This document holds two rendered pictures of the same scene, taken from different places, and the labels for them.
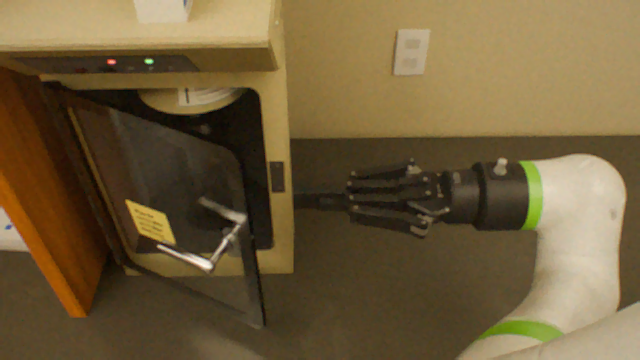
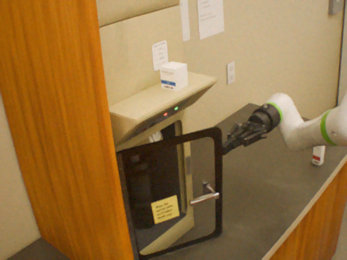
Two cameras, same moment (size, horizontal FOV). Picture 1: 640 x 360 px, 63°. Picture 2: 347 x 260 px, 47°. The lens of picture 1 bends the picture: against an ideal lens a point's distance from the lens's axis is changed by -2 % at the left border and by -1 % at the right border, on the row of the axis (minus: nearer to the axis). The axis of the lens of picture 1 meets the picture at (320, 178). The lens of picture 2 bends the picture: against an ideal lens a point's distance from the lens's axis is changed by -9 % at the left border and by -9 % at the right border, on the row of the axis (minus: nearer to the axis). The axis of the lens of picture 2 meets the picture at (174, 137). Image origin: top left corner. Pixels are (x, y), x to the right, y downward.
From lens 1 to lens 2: 0.97 m
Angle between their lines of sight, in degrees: 41
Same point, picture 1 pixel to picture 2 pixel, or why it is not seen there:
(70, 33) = (164, 101)
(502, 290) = (261, 178)
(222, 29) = (202, 82)
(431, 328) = (258, 202)
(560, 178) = (278, 101)
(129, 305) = not seen: outside the picture
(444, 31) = not seen: hidden behind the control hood
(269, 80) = (184, 112)
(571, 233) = (290, 116)
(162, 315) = not seen: outside the picture
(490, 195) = (270, 114)
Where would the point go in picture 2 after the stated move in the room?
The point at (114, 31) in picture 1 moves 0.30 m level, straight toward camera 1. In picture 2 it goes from (175, 95) to (295, 104)
